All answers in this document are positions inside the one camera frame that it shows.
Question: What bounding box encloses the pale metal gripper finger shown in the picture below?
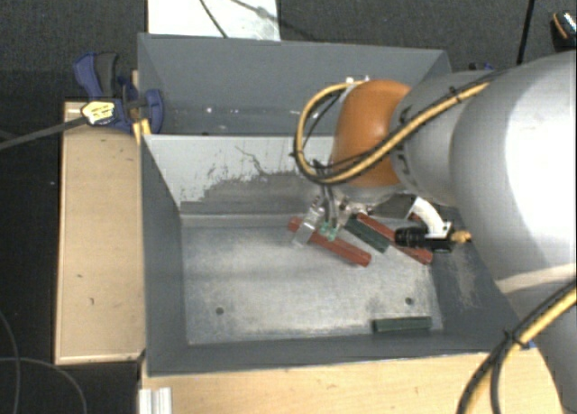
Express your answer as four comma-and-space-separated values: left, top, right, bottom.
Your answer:
291, 222, 319, 248
305, 205, 326, 229

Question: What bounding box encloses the red-brown block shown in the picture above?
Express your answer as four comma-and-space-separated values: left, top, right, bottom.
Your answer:
288, 216, 373, 268
358, 212, 435, 265

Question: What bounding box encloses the dark green flat block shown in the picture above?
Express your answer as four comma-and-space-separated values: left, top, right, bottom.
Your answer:
371, 316, 434, 335
344, 216, 391, 254

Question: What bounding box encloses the grey metal bin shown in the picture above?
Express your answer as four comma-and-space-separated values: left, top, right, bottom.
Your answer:
136, 32, 520, 377

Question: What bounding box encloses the pale wood board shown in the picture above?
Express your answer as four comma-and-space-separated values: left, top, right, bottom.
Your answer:
53, 101, 148, 366

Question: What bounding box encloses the black cylinder on white bracket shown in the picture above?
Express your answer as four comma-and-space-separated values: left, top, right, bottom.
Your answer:
394, 195, 472, 254

